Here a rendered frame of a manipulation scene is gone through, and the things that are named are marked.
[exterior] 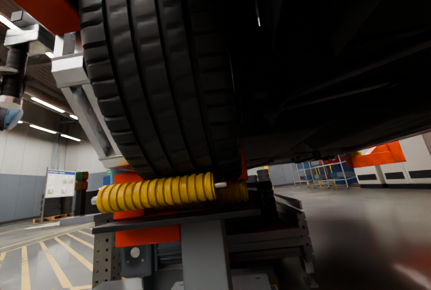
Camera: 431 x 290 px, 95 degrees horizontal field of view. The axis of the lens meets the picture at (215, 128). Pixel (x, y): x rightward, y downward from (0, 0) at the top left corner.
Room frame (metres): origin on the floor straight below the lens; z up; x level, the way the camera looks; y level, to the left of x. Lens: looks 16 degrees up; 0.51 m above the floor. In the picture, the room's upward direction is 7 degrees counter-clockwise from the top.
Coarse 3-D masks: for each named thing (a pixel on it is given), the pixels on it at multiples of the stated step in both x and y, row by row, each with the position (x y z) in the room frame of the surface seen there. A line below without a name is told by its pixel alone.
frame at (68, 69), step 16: (64, 48) 0.30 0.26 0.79; (80, 48) 0.30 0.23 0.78; (64, 64) 0.30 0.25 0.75; (80, 64) 0.30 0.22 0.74; (64, 80) 0.31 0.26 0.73; (80, 80) 0.31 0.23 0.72; (80, 96) 0.35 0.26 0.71; (80, 112) 0.36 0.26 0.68; (96, 112) 0.36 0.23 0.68; (96, 128) 0.40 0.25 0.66; (96, 144) 0.41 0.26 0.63; (112, 144) 0.41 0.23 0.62; (112, 160) 0.44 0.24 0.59
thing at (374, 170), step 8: (360, 168) 5.39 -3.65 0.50; (368, 168) 5.12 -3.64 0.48; (376, 168) 4.88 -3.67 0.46; (360, 176) 5.49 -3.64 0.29; (368, 176) 5.20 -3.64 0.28; (376, 176) 4.94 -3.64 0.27; (360, 184) 5.64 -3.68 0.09; (368, 184) 5.34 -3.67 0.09; (376, 184) 5.06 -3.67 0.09; (384, 184) 4.89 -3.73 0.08
